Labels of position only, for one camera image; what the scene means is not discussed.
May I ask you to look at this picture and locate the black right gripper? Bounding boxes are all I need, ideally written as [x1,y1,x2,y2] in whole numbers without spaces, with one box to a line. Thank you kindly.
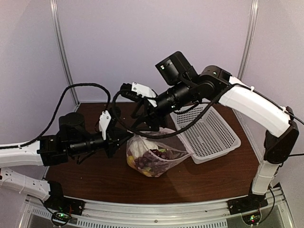
[130,78,195,131]

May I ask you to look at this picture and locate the white toy cauliflower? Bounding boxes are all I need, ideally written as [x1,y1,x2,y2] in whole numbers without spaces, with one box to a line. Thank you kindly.
[126,137,159,158]

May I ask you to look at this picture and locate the yellow toy fruit front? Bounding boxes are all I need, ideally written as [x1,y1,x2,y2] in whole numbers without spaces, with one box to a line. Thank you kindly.
[127,155,135,169]

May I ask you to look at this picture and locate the yellow toy fruit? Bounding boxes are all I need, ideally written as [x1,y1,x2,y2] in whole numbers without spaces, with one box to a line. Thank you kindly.
[142,170,155,177]
[127,155,135,169]

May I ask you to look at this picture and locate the clear zip top bag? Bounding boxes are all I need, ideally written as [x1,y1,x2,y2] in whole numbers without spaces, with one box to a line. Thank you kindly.
[126,135,194,177]

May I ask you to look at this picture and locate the dark red toy grapes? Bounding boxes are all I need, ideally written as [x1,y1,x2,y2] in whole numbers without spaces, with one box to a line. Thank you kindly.
[134,151,169,177]

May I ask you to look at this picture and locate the white perforated plastic basket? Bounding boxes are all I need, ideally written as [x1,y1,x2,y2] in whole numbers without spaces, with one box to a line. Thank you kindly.
[180,107,241,164]

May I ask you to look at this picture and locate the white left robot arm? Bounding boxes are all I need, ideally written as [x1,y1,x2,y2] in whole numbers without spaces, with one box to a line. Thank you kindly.
[0,111,133,211]

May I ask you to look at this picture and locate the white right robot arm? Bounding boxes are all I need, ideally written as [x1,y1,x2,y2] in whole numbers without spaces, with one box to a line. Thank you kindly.
[131,51,299,212]

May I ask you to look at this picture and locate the left round circuit board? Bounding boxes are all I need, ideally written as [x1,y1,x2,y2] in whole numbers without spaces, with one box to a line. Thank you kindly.
[51,211,72,227]

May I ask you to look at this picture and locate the round circuit board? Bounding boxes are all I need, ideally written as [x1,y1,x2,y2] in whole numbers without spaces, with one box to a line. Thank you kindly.
[241,211,261,226]
[51,211,72,227]

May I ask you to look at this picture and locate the right round circuit board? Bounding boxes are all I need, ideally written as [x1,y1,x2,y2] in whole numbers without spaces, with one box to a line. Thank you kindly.
[241,211,261,226]

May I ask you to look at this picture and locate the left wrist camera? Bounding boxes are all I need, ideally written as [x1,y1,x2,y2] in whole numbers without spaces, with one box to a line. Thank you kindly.
[98,108,119,141]

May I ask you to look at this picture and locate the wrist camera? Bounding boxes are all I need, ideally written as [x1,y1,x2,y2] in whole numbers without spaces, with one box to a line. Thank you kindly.
[98,108,119,141]
[120,82,157,107]

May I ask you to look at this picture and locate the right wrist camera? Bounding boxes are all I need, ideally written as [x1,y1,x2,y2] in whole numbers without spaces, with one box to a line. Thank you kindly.
[120,82,157,107]

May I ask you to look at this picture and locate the black left camera cable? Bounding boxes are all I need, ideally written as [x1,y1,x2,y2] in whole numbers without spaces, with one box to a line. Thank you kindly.
[0,82,111,150]

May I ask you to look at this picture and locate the black camera cable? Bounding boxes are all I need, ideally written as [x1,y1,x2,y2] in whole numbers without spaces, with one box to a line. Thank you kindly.
[0,82,111,150]
[112,86,304,140]

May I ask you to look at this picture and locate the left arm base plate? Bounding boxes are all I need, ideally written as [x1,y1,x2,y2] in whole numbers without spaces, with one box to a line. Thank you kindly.
[44,197,85,216]

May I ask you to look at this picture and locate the black right camera cable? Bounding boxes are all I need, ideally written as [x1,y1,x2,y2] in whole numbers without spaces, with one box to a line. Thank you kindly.
[112,86,304,140]

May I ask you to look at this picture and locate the left aluminium frame post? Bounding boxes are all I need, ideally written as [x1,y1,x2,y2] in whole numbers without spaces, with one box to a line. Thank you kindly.
[49,0,80,105]

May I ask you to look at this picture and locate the aluminium frame post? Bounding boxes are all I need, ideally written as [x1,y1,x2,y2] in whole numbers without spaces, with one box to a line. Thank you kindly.
[49,0,80,105]
[237,0,259,80]

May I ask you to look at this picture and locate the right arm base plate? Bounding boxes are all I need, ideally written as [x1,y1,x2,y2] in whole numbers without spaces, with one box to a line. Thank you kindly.
[227,196,268,215]

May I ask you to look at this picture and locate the right aluminium frame post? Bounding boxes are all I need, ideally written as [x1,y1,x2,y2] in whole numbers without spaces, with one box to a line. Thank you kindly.
[237,0,259,80]

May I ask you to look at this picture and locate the front aluminium rail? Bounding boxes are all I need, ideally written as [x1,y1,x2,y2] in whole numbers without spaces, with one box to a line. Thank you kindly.
[17,187,295,228]

